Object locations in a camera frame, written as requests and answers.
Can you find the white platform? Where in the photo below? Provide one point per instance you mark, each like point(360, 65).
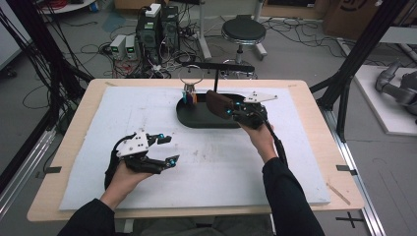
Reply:
point(377, 111)

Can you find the brown zipper pouch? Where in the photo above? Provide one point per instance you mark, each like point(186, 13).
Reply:
point(218, 103)

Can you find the person's right hand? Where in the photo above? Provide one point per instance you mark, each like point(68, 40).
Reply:
point(262, 141)

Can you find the black tape strip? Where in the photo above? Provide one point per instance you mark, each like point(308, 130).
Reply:
point(346, 169)
point(52, 169)

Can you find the white bench power supply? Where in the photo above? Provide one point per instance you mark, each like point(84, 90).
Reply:
point(131, 46)
point(118, 45)

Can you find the person's left hand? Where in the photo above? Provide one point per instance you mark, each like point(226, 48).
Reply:
point(123, 183)

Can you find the white table leg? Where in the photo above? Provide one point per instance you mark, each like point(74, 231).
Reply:
point(203, 32)

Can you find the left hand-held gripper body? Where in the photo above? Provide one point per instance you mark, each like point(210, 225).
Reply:
point(132, 146)

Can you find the white box on computer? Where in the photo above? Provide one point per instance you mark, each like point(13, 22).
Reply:
point(153, 10)

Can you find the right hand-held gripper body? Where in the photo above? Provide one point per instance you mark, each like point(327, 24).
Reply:
point(252, 114)

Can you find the black tray with hanger stand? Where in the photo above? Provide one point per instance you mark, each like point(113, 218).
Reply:
point(200, 116)

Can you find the cardboard box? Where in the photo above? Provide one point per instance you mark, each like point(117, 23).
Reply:
point(347, 16)

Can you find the black computer tower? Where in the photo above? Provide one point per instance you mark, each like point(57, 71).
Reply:
point(170, 28)
point(149, 37)

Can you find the thin wooden stick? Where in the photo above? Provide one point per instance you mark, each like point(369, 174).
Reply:
point(338, 194)

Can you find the black tape cross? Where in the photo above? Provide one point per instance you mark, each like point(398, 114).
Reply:
point(350, 219)

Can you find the white foam mat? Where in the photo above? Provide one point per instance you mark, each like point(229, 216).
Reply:
point(213, 170)

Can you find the black metal frame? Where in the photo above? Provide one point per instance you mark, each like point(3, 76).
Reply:
point(360, 49)

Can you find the round black stool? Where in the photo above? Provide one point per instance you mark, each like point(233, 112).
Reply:
point(244, 29)

